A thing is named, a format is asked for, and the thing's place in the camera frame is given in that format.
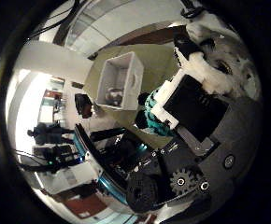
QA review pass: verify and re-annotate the grey and white plush toy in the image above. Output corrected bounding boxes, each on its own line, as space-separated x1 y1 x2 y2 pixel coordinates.
105 87 124 106

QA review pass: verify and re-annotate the red brown cabinet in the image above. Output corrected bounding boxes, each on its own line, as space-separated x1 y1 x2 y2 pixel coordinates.
64 194 108 218

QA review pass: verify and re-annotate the dark desk with equipment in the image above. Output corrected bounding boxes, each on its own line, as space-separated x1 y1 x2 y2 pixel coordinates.
17 144 83 174

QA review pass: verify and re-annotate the teal panda plush toy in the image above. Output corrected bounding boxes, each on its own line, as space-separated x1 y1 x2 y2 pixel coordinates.
134 88 178 138

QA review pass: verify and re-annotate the person in dark clothes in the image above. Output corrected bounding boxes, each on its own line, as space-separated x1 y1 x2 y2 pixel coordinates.
26 121 76 147

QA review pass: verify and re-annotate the white open container box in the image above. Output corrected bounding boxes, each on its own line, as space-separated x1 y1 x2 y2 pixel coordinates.
94 50 145 111

